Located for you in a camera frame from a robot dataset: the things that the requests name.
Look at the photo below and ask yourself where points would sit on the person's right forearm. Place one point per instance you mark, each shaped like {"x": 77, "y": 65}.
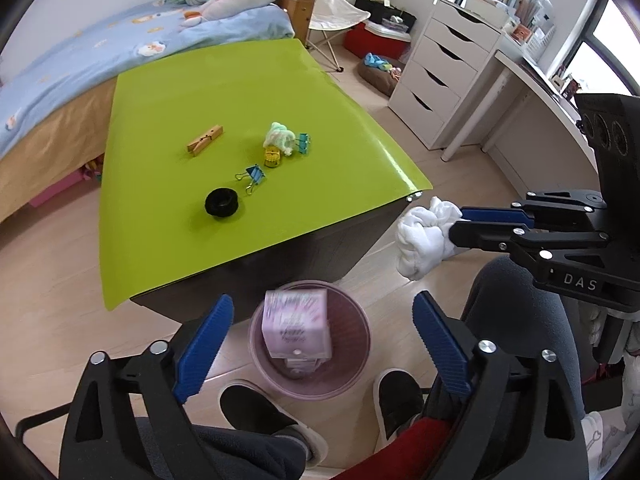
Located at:
{"x": 610, "y": 442}

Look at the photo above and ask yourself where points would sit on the black round cap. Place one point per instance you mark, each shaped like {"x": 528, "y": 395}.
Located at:
{"x": 222, "y": 202}

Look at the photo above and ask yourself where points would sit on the person's left leg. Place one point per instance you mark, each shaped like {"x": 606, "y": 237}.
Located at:
{"x": 235, "y": 452}

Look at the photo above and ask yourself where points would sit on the white folding chair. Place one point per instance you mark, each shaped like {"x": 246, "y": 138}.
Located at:
{"x": 332, "y": 2}

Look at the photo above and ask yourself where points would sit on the black bag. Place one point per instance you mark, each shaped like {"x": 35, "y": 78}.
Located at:
{"x": 387, "y": 12}

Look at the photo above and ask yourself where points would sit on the white desk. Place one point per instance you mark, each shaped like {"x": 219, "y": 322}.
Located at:
{"x": 540, "y": 110}

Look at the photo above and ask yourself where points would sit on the person's leg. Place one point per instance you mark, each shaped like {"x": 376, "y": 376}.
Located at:
{"x": 520, "y": 320}
{"x": 235, "y": 452}

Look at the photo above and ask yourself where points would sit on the green-topped table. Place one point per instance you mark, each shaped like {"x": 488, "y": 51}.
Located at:
{"x": 280, "y": 95}

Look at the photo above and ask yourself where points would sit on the pale green crumpled paper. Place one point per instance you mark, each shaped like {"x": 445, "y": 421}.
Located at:
{"x": 278, "y": 136}

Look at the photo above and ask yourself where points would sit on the teal binder clip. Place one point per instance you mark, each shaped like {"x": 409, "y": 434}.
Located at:
{"x": 303, "y": 142}

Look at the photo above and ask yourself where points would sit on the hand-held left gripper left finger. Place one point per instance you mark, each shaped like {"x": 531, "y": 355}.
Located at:
{"x": 205, "y": 347}

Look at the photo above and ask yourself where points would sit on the person's right leg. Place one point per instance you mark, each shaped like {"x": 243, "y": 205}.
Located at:
{"x": 520, "y": 320}

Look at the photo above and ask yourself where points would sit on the bed with blue blanket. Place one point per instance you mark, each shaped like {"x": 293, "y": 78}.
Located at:
{"x": 65, "y": 75}

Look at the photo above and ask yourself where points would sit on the red storage box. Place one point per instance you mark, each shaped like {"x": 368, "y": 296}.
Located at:
{"x": 372, "y": 42}

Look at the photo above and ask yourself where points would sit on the wooden bed post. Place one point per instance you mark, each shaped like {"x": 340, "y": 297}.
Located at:
{"x": 301, "y": 12}

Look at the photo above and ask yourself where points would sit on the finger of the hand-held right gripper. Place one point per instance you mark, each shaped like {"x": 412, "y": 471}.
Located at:
{"x": 475, "y": 234}
{"x": 495, "y": 215}

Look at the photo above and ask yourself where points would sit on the pink waste bin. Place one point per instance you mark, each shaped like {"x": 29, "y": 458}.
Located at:
{"x": 345, "y": 360}

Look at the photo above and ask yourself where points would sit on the white plastic basket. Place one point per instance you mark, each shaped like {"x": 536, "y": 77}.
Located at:
{"x": 537, "y": 42}

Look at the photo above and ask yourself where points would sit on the brown pet bed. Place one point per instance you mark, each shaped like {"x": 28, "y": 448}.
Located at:
{"x": 380, "y": 80}

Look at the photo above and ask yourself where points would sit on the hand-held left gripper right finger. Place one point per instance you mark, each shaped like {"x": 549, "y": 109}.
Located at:
{"x": 440, "y": 347}

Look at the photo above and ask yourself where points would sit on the white tissue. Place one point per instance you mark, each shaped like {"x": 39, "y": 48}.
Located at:
{"x": 425, "y": 240}

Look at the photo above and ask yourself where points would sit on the pink and white carton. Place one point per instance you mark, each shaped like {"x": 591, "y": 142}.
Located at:
{"x": 295, "y": 322}

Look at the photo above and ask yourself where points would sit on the black slipper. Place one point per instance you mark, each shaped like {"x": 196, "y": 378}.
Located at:
{"x": 397, "y": 397}
{"x": 260, "y": 412}

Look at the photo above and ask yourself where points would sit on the blue plush toy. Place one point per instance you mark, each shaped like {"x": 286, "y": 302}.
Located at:
{"x": 375, "y": 61}

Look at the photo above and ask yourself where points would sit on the wooden clothespin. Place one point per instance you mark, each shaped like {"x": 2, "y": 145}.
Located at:
{"x": 205, "y": 140}

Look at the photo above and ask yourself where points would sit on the white drawer cabinet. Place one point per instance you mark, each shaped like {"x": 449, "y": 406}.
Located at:
{"x": 440, "y": 75}

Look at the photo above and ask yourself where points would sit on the blue binder clip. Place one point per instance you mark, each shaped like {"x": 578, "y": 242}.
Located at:
{"x": 254, "y": 175}

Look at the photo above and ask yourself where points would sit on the red cloth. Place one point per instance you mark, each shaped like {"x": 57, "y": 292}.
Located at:
{"x": 405, "y": 450}

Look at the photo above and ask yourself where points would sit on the pink box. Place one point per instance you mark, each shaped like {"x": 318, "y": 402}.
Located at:
{"x": 60, "y": 187}

